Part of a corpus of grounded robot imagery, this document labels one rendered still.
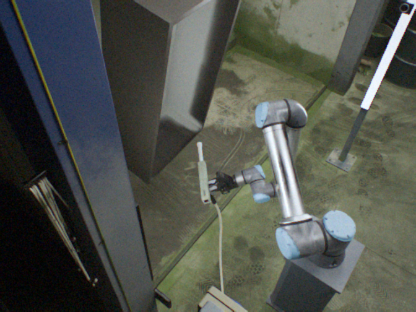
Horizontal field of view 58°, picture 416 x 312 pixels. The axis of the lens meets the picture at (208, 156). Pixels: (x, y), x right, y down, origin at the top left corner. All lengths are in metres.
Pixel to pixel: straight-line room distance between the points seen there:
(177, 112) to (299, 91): 1.49
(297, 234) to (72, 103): 1.18
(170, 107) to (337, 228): 1.52
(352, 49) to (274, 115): 2.02
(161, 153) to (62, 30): 1.81
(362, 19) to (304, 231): 2.26
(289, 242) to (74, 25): 1.26
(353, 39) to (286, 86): 0.73
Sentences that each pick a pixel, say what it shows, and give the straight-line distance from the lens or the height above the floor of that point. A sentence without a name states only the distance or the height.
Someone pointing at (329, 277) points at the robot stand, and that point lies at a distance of 1.96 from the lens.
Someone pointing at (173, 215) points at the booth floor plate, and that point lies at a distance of 2.72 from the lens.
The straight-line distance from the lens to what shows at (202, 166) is 2.32.
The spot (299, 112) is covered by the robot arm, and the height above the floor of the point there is 1.16.
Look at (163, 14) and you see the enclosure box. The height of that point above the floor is 1.64.
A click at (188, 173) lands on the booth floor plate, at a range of 2.93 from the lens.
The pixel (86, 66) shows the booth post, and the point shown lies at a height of 1.88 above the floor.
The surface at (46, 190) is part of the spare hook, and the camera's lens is 1.02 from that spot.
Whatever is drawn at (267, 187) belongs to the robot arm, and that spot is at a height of 0.61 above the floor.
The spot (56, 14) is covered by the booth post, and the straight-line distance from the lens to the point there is 0.75.
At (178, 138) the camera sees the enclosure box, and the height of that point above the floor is 0.48.
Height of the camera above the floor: 2.34
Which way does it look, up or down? 49 degrees down
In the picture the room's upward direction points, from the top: 2 degrees clockwise
